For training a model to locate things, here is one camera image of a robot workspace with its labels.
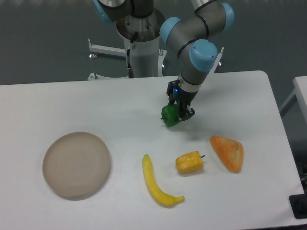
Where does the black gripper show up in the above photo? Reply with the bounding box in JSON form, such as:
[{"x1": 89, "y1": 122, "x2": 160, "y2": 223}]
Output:
[{"x1": 166, "y1": 80, "x2": 198, "y2": 121}]

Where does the green toy pepper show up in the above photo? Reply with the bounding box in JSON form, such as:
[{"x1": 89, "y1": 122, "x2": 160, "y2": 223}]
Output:
[{"x1": 161, "y1": 104, "x2": 180, "y2": 127}]

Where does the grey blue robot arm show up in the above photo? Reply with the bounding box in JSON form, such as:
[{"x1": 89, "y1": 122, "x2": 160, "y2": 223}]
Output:
[{"x1": 94, "y1": 0, "x2": 235, "y2": 127}]

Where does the yellow toy pepper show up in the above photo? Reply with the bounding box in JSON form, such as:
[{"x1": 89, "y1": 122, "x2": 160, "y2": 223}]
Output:
[{"x1": 175, "y1": 151, "x2": 205, "y2": 173}]

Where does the orange toy bread triangle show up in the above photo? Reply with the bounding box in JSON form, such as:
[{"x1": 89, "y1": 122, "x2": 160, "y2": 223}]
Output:
[{"x1": 210, "y1": 136, "x2": 244, "y2": 173}]

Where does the yellow toy banana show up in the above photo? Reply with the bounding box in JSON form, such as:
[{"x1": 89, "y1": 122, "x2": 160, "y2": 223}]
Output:
[{"x1": 142, "y1": 154, "x2": 185, "y2": 207}]

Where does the beige round plate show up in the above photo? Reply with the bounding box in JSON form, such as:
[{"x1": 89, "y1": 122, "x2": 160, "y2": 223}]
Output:
[{"x1": 42, "y1": 132, "x2": 111, "y2": 200}]

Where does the black device at table edge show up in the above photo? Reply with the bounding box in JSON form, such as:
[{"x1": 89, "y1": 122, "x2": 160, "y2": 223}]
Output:
[{"x1": 289, "y1": 194, "x2": 307, "y2": 219}]

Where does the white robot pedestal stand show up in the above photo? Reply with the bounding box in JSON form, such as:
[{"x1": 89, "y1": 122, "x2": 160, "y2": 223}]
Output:
[{"x1": 87, "y1": 7, "x2": 225, "y2": 81}]

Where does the black cable on pedestal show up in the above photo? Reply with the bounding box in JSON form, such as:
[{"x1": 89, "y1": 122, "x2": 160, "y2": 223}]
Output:
[{"x1": 126, "y1": 31, "x2": 139, "y2": 79}]

